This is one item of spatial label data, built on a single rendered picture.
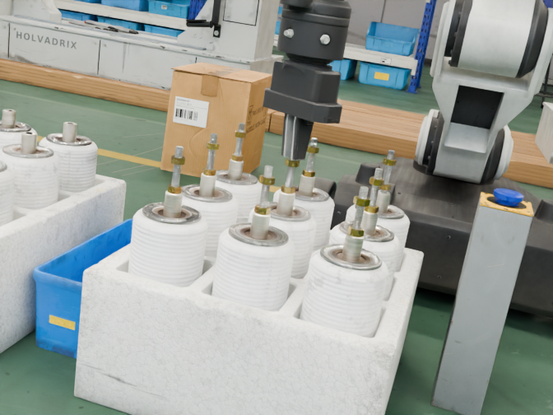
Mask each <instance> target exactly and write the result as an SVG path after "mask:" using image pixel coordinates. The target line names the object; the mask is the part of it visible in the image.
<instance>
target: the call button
mask: <svg viewBox="0 0 553 415"><path fill-rule="evenodd" d="M493 196H495V201H496V202H498V203H502V204H505V205H509V206H518V204H519V203H521V202H522V201H523V195H522V194H521V193H519V192H516V191H513V190H510V189H494V193H493Z"/></svg>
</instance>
